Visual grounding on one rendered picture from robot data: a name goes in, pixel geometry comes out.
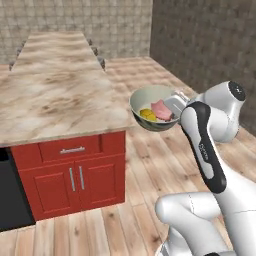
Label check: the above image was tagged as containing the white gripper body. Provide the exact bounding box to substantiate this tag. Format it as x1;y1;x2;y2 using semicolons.
165;91;191;118

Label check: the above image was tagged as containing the pink steak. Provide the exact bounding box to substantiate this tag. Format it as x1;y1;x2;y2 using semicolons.
150;99;175;122

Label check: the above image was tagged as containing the yellow lemon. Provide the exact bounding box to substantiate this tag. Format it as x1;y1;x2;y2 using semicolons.
139;108;158;123

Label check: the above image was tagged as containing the pale green bowl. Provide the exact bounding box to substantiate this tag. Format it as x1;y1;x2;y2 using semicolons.
129;84;181;133

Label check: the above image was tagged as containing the red counter cabinet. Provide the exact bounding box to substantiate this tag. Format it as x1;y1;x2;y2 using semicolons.
10;130;127;222

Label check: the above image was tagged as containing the red cupboard door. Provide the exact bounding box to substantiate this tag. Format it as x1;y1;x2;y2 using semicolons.
18;160;78;221
74;153;126;210

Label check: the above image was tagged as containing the red drawer front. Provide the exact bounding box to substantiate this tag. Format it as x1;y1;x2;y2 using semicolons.
38;134;103;164

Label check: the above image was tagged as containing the black dishwasher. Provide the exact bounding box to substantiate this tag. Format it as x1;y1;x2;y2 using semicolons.
0;147;37;233

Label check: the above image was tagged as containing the silver drawer handle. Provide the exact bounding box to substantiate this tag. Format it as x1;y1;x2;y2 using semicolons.
59;146;86;155

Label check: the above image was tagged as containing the silver door handle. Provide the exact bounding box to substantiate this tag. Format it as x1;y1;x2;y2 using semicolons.
68;167;76;193
78;165;86;191

